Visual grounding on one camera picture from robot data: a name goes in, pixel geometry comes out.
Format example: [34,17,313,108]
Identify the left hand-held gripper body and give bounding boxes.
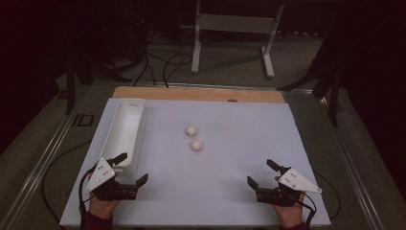
[85,156,140,202]

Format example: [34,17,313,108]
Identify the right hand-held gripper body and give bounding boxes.
[255,166,323,208]

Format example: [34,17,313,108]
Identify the white plastic bin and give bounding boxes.
[100,98,148,178]

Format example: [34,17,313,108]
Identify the person's left hand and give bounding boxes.
[88,191,121,220]

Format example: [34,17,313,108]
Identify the person's right hand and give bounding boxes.
[272,175,306,229]

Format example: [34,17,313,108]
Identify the pale table cover sheet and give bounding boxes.
[59,97,332,228]

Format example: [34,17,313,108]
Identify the black stand legs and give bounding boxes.
[277,18,344,128]
[65,47,132,115]

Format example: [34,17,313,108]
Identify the white metal stand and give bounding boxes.
[191,0,285,80]

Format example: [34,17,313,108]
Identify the left hand-held gripper cable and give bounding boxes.
[78,165,97,230]

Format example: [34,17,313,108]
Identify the hand-held gripper cable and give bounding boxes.
[78,165,97,230]
[295,191,318,230]

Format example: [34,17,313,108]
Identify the right hand-held gripper cable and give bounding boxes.
[295,191,318,230]

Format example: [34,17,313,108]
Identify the metal floor rail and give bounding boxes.
[92,80,315,94]
[0,87,94,230]
[314,92,387,230]

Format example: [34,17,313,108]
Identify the black thin floor cable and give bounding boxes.
[132,41,158,88]

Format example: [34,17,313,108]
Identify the black looped floor cable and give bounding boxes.
[162,52,193,89]

